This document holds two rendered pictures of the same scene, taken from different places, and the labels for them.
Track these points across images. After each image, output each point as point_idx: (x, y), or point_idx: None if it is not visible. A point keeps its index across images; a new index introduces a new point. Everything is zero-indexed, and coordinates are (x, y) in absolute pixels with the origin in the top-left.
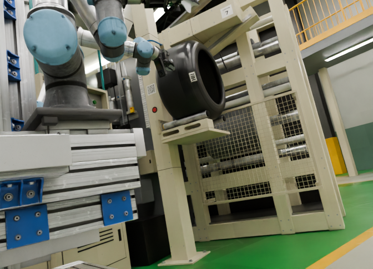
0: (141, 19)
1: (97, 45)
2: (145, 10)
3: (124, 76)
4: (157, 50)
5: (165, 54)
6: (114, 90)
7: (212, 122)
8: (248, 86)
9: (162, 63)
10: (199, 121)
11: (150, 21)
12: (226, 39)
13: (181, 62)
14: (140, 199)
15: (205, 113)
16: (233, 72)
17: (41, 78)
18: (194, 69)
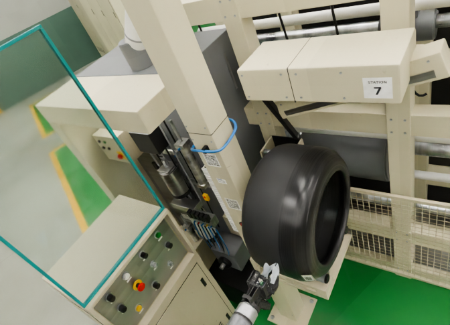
0: (189, 106)
1: None
2: (193, 91)
3: (178, 145)
4: (255, 316)
5: (265, 294)
6: (167, 152)
7: (331, 279)
8: (390, 146)
9: (264, 304)
10: (315, 288)
11: (207, 102)
12: None
13: (288, 263)
14: (238, 268)
15: (323, 282)
16: (366, 116)
17: (94, 312)
18: (311, 268)
